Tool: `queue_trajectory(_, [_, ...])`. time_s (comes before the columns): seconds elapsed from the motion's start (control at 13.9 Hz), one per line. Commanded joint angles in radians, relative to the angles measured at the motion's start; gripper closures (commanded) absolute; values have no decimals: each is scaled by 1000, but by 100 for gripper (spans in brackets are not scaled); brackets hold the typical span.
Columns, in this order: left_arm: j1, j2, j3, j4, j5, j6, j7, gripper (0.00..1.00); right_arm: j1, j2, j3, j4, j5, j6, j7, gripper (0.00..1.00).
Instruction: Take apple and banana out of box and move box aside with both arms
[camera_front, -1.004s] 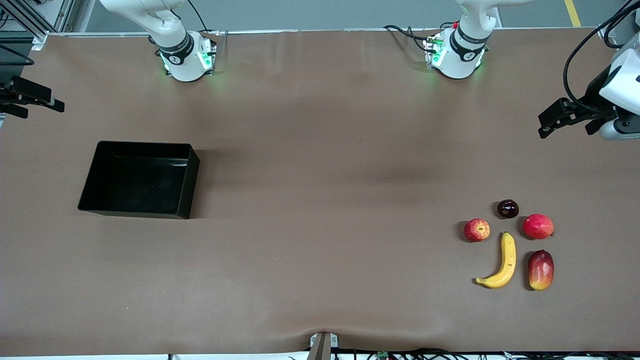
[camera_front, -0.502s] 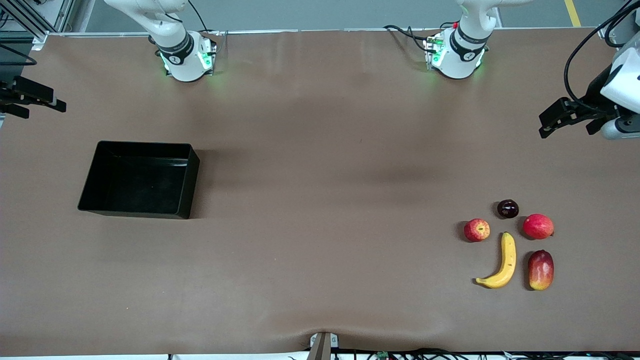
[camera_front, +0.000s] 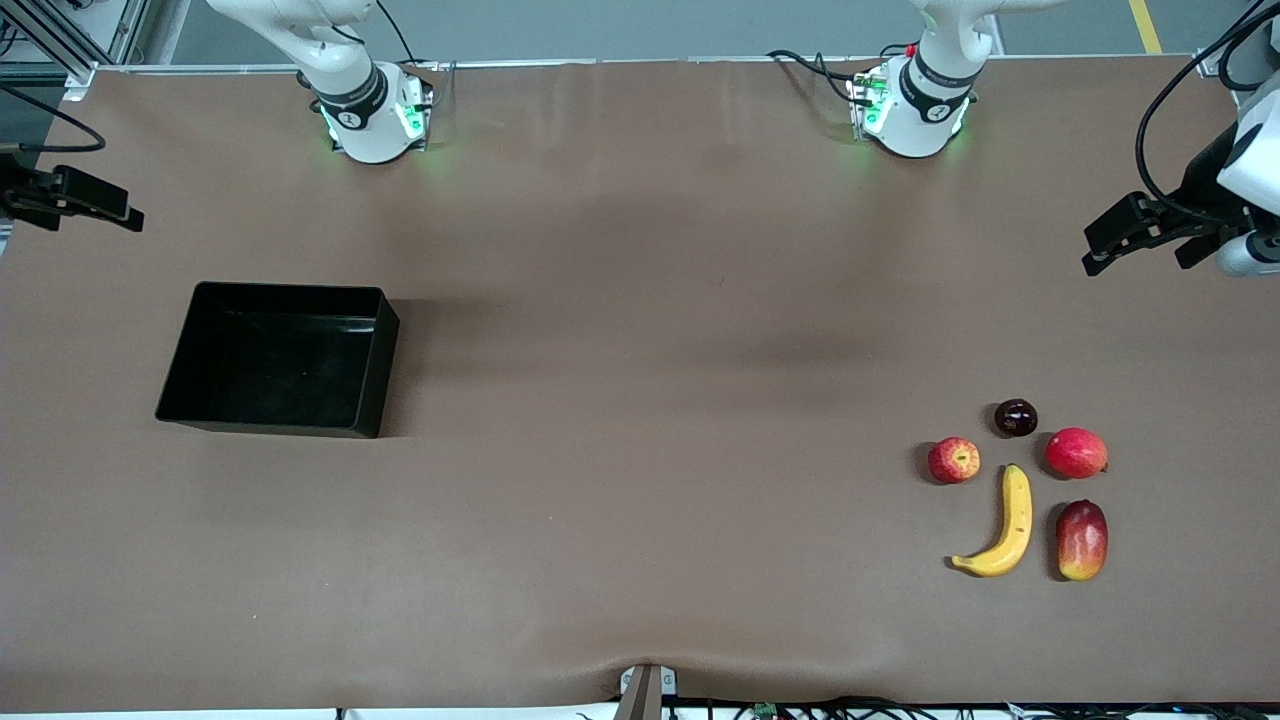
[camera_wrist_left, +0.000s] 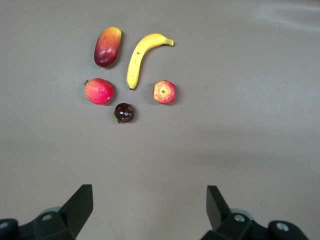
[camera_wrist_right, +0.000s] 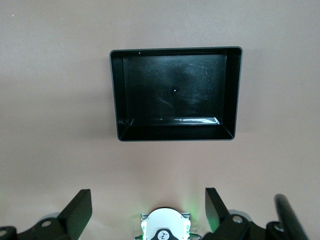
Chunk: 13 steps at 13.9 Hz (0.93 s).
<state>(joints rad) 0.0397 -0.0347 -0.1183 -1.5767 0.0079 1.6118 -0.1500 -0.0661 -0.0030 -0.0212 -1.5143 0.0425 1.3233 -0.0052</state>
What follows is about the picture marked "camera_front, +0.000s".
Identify red yellow mango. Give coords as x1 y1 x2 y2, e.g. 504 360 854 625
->
1055 499 1110 582

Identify black plastic box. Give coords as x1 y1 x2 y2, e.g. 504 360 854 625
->
154 281 401 440

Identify yellow banana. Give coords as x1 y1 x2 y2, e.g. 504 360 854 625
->
950 463 1034 579

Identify black base cable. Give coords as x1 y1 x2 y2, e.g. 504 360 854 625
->
768 48 861 101

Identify front camera mount post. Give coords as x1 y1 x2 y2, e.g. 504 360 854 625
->
617 663 679 720

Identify dark purple plum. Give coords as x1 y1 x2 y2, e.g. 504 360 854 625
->
993 398 1039 439

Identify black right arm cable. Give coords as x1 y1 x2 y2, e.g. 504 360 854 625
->
0 85 107 154

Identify brown table mat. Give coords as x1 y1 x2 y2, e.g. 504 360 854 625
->
0 55 1280 713

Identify red yellow apple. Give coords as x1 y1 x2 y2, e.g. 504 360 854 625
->
927 436 982 486

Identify aluminium frame struts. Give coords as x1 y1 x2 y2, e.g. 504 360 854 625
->
0 0 151 101
1195 0 1280 81

